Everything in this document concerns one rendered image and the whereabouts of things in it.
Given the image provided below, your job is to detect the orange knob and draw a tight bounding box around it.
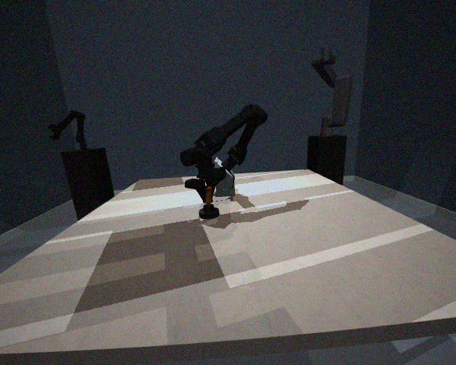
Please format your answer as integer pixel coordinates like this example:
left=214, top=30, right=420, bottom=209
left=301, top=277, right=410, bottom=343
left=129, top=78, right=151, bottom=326
left=203, top=186, right=213, bottom=204

